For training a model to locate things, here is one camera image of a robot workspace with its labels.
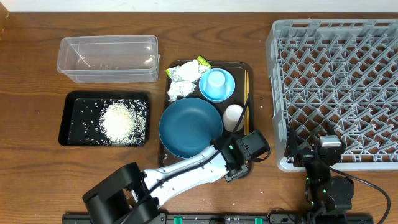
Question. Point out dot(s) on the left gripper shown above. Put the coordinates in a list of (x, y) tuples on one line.
[(236, 145)]

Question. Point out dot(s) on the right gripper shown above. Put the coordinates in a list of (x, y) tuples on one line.
[(304, 155)]

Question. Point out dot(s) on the large blue plate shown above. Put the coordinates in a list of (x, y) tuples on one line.
[(187, 126)]

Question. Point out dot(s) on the white paper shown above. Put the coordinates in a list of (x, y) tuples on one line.
[(181, 88), (188, 72)]

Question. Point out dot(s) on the green and silver wrapper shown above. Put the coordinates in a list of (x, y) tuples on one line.
[(201, 62)]

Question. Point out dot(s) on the pile of white rice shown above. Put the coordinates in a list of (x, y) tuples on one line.
[(119, 122)]

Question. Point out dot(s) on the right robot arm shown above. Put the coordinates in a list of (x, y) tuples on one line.
[(330, 196)]

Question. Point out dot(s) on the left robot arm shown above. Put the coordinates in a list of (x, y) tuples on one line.
[(131, 195)]

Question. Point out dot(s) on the grey dishwasher rack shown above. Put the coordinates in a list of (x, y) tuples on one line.
[(340, 73)]

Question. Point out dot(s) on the right wooden chopstick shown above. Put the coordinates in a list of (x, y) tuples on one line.
[(247, 103)]

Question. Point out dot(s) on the wooden chopstick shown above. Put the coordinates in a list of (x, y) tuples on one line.
[(245, 101)]

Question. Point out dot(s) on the white paper cup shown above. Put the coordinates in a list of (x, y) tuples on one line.
[(231, 116)]

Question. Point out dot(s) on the light blue plastic cup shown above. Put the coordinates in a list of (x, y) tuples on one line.
[(215, 85)]

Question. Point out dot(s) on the small light blue bowl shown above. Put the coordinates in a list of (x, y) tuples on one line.
[(230, 85)]

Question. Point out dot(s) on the left wooden chopstick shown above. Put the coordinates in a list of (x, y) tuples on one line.
[(245, 101)]

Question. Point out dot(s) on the dark brown serving tray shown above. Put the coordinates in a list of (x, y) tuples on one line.
[(237, 70)]

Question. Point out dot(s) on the black tray bin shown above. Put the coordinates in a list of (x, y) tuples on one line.
[(80, 125)]

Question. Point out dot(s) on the clear plastic bin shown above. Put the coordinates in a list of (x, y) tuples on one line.
[(109, 58)]

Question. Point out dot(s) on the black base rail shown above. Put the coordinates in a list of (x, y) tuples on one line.
[(226, 219)]

